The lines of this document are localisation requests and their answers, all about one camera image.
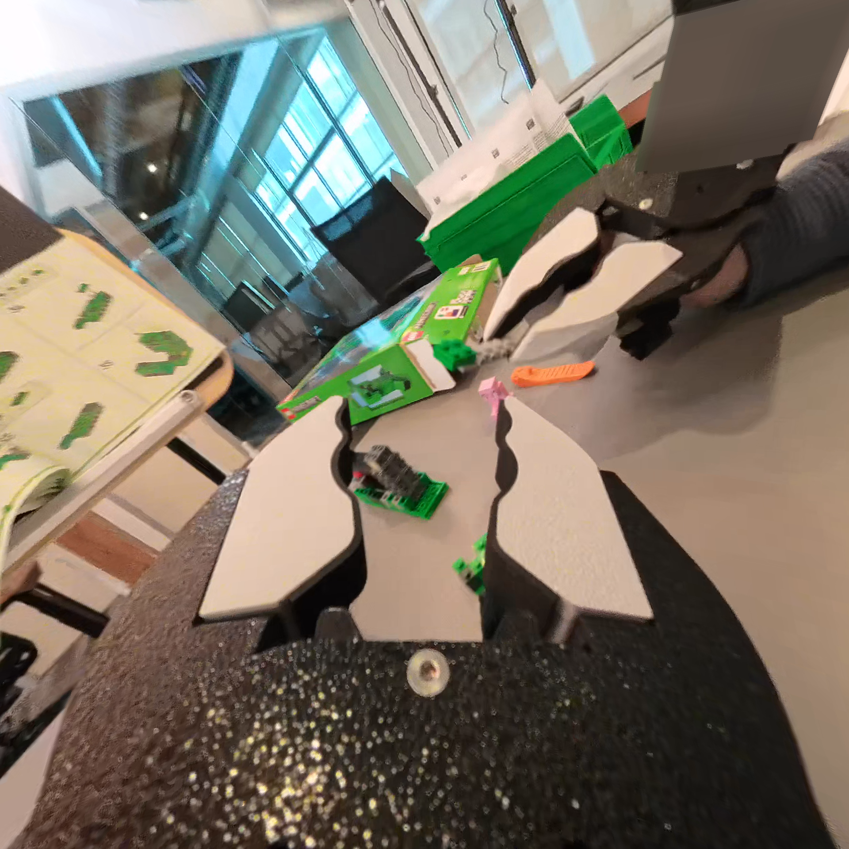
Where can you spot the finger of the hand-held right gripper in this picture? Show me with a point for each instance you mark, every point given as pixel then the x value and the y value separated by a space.
pixel 617 278
pixel 550 265

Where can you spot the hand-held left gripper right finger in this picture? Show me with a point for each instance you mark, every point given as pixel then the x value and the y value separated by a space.
pixel 564 530

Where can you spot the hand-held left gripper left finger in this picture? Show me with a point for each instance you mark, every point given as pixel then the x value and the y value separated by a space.
pixel 285 524

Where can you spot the grey studded plate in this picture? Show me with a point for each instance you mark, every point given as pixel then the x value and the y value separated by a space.
pixel 492 348

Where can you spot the black figure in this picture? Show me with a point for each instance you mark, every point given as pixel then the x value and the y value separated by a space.
pixel 404 501

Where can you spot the person's right forearm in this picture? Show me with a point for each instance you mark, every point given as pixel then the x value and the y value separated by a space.
pixel 802 219

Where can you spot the grey desk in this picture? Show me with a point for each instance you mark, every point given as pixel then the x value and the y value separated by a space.
pixel 729 464

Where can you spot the person's right hand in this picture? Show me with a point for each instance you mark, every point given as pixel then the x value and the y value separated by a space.
pixel 723 278

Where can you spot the large green storage bin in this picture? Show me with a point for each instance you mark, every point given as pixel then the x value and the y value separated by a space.
pixel 511 212

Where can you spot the green brick assembly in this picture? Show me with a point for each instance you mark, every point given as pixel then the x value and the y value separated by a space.
pixel 474 567

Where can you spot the orange brick separator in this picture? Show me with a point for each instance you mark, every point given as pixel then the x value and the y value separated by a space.
pixel 544 375

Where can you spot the white printed paper bag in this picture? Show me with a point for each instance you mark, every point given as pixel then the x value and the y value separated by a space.
pixel 491 159

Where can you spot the small green storage bin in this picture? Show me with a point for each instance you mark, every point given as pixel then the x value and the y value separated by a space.
pixel 603 132

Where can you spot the small green brick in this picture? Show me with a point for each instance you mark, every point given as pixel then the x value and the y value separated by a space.
pixel 454 355

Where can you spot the pink toy pig figure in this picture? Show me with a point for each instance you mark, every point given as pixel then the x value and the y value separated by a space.
pixel 492 391

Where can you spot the black office chair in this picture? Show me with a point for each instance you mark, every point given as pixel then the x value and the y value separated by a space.
pixel 378 239

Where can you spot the green cardboard toy box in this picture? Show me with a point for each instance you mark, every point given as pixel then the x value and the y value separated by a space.
pixel 378 371

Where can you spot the black mesh chair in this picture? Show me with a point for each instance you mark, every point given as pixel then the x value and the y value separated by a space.
pixel 249 308

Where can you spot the large window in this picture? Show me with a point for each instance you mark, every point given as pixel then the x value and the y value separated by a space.
pixel 331 152

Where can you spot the building instruction booklet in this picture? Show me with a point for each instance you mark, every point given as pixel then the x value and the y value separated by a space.
pixel 99 345

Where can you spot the black panel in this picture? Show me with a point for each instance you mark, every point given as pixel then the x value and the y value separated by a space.
pixel 20 232

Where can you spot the black metal frame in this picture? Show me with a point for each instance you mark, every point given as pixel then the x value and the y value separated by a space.
pixel 13 663

